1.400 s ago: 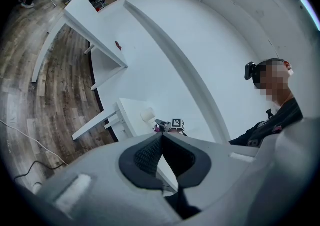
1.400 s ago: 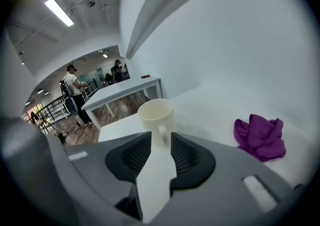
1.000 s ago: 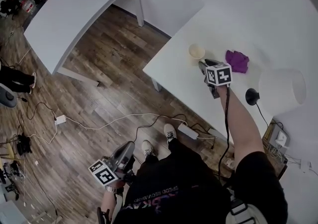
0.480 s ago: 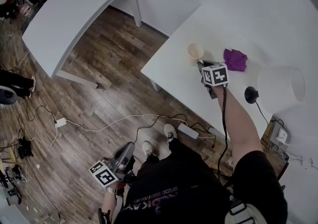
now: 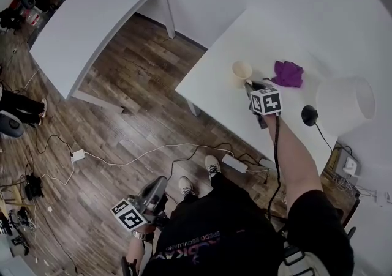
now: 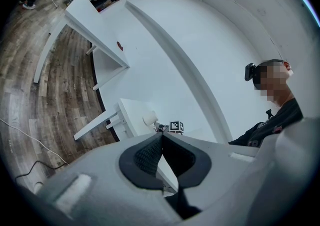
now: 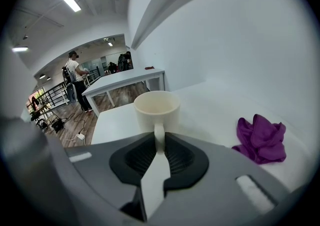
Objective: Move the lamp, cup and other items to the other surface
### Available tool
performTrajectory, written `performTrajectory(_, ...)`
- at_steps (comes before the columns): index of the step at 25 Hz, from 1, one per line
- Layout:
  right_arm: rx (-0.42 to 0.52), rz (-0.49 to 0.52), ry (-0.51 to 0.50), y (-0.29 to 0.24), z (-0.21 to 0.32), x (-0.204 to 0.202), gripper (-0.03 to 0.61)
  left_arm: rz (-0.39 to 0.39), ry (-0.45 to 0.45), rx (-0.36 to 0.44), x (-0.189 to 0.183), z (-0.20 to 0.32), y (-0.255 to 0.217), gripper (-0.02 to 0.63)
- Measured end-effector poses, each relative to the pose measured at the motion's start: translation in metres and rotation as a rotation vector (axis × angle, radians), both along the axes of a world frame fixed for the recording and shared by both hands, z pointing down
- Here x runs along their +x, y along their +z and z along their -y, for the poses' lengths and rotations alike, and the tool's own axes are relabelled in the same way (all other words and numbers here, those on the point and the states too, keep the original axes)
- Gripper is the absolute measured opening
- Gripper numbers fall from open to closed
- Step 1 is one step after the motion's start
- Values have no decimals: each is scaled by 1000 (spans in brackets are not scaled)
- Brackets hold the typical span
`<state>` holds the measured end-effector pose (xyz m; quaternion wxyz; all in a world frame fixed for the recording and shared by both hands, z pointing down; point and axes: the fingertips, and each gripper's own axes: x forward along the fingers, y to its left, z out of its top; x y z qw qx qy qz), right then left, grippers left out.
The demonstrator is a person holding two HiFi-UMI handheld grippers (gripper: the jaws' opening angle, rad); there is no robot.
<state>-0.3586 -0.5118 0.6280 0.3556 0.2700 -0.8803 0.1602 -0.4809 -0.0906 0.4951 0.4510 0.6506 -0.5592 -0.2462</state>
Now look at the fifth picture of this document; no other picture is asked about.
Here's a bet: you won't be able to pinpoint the white wall socket box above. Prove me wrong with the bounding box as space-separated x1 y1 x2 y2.
375 190 392 208

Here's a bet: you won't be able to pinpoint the black charger bundle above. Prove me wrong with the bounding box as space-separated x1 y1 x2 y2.
23 173 43 201

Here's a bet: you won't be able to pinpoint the person's right white sneaker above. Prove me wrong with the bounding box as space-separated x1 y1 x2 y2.
204 154 222 181

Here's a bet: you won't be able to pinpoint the grey shoulder harness pad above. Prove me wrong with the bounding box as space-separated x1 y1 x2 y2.
280 237 331 276

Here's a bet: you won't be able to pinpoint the person's left white sneaker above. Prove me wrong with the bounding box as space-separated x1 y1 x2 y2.
178 176 194 198

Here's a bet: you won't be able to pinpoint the white curved table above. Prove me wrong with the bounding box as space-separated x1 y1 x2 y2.
29 0 177 115

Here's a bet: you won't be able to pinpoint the black floor cable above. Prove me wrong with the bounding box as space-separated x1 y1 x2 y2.
167 142 234 184

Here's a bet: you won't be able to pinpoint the person's black trousers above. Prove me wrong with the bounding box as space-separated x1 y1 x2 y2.
170 172 246 217

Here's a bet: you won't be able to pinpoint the white table lamp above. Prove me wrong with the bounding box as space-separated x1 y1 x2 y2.
301 76 377 137

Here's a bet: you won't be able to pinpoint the grey round device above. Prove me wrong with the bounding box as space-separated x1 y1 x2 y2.
0 110 25 138

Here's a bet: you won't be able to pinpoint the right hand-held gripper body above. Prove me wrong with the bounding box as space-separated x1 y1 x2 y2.
249 86 282 130

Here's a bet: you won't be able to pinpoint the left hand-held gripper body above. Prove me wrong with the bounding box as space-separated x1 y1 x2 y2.
110 192 168 233

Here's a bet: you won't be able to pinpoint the white power strip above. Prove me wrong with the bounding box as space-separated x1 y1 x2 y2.
222 152 249 174

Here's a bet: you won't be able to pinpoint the black harness strap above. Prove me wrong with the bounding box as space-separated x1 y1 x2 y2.
121 256 145 276

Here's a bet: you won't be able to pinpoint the person's right forearm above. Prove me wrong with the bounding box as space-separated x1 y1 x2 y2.
266 114 322 211

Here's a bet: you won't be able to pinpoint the grey flat device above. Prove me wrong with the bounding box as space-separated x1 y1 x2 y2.
335 149 362 188

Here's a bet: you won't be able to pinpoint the bundle of white network cables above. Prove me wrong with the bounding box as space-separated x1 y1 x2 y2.
332 173 377 199

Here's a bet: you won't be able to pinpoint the purple cloth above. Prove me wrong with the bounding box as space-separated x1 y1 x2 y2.
263 59 305 88

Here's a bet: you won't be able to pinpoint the thin white cable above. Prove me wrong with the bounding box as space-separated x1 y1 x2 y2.
39 161 76 187

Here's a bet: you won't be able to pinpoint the person's left forearm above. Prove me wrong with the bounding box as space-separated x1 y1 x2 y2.
125 225 156 269

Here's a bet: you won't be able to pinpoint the long white floor cable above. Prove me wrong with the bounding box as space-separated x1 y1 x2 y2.
84 143 224 167

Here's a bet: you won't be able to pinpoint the cream mug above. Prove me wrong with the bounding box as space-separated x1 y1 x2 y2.
232 60 254 89

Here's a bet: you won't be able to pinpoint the person's black shirt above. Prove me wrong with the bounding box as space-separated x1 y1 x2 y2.
142 188 356 276

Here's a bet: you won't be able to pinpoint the white square table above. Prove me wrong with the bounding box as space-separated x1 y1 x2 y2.
175 7 377 177

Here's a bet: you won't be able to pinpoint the person's white sneaker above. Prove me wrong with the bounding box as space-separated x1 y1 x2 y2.
204 154 222 181
178 176 194 198

